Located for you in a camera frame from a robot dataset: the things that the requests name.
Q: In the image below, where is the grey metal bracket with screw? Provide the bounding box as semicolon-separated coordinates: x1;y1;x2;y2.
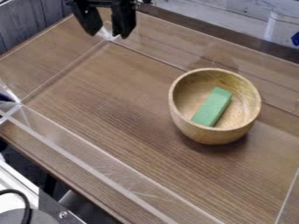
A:
37;190;87;224

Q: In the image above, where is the white container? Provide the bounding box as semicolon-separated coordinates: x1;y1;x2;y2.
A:
264;10;299;49

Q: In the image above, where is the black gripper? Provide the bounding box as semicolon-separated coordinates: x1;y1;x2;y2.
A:
64;0;136;39

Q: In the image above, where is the brown wooden bowl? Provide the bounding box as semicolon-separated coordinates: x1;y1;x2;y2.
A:
168;67;261;145

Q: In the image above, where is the clear acrylic front barrier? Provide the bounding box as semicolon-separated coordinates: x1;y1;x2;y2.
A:
0;81;224;224

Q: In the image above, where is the green rectangular block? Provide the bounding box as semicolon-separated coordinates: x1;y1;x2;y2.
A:
191;87;232;127

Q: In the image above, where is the black cable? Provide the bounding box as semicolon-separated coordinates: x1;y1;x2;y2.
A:
0;188;33;224

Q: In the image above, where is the clear acrylic corner bracket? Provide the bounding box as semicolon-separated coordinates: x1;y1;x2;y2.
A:
96;21;121;41

